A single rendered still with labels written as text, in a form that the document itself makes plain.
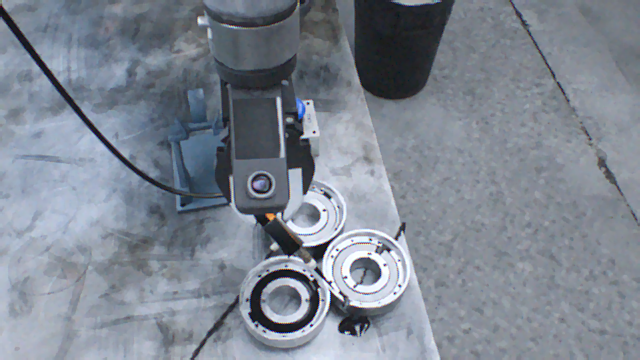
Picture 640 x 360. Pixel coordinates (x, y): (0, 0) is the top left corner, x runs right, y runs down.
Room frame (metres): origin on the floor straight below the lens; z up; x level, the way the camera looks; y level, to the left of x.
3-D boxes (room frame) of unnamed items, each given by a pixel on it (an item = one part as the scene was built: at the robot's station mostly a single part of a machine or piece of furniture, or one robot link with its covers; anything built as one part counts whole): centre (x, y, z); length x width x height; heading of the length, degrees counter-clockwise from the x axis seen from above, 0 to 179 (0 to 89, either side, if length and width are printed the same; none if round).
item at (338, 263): (0.32, -0.05, 0.82); 0.08 x 0.08 x 0.02
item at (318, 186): (0.40, 0.03, 0.82); 0.10 x 0.10 x 0.04
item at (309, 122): (0.55, 0.06, 0.82); 0.08 x 0.07 x 0.05; 12
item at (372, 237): (0.32, -0.05, 0.82); 0.10 x 0.10 x 0.04
